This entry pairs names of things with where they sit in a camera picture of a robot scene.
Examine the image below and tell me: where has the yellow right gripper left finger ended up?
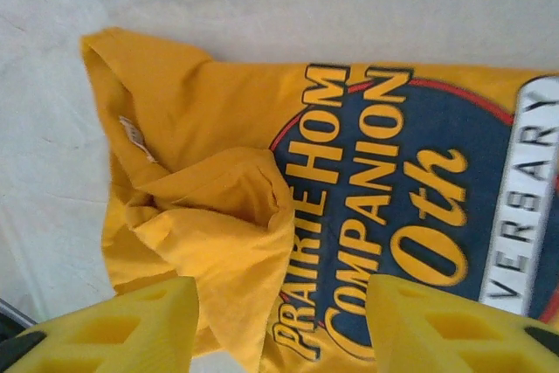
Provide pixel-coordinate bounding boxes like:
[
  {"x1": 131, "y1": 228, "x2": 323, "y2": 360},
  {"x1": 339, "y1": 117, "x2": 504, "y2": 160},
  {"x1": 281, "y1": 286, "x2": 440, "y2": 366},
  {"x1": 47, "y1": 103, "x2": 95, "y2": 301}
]
[{"x1": 0, "y1": 276, "x2": 201, "y2": 373}]

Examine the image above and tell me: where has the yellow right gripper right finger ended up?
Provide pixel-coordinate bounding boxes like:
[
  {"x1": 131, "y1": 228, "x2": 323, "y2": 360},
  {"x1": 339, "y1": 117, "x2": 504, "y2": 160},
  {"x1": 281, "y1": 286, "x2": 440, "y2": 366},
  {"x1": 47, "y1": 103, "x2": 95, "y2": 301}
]
[{"x1": 366, "y1": 274, "x2": 559, "y2": 373}]

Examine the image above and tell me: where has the yellow printed t-shirt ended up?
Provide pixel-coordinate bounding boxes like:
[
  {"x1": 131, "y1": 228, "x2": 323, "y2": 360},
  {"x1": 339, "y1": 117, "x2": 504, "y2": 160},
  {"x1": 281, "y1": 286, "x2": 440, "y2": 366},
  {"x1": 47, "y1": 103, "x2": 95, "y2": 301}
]
[{"x1": 78, "y1": 27, "x2": 559, "y2": 373}]

